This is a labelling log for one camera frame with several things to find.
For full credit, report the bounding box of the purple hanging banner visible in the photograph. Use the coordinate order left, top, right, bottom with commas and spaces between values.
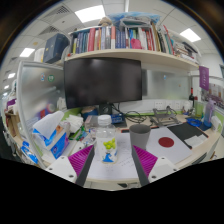
198, 65, 210, 92

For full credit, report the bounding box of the handwritten white paper sheet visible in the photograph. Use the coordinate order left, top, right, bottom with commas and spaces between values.
87, 132, 140, 181

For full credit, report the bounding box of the white tissue pile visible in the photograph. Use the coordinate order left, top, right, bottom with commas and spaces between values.
66, 114, 85, 133

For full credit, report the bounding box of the wall shelf with books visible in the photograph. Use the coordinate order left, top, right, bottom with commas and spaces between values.
64, 13, 203, 73

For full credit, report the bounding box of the clear plastic water bottle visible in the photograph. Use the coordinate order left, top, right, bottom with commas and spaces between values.
95, 114, 118, 164

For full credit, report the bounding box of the clear plastic box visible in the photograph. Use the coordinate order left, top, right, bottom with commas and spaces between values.
84, 114, 100, 130

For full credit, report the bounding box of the frosted desk partition panel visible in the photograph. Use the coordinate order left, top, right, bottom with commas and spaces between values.
16, 60, 68, 168

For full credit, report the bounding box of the black cable bundle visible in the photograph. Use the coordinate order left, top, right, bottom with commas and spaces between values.
123, 109, 148, 125

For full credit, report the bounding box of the grey cup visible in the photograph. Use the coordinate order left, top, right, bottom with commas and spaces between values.
128, 123, 152, 151

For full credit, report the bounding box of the black desk mat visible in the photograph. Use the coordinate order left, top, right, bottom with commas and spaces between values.
166, 122, 210, 144

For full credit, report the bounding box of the folded white paper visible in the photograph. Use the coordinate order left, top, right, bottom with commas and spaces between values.
184, 134, 205, 149

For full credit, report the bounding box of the blue tissue box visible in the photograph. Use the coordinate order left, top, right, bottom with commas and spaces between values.
32, 110, 70, 160

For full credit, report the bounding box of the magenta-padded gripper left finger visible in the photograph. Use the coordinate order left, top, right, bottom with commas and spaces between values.
45, 144, 96, 188

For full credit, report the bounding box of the colourful wall poster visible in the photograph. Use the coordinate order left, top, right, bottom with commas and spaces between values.
199, 81, 224, 110

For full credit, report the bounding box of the white soft pack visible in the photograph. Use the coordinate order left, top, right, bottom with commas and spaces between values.
210, 115, 223, 133

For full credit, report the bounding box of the small blue box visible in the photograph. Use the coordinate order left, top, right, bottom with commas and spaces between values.
110, 113, 126, 125

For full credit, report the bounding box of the purple drinking bottle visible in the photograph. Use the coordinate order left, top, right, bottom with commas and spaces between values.
203, 98, 216, 128

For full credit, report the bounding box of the black computer monitor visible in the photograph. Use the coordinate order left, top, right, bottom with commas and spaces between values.
63, 57, 144, 116

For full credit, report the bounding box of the dark wine bottle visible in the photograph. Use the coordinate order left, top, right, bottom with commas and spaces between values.
188, 87, 196, 111

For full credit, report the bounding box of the coiled blue cable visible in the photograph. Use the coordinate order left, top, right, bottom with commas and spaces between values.
185, 117, 203, 129

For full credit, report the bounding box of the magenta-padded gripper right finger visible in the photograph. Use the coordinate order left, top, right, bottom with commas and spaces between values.
130, 144, 180, 188

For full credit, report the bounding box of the grey metal laptop stand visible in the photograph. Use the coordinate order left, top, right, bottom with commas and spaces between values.
151, 106, 181, 128

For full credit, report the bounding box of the flat round red coaster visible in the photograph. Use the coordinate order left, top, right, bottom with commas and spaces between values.
157, 136, 175, 149

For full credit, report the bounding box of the dark blue box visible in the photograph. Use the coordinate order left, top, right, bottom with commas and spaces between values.
42, 32, 71, 64

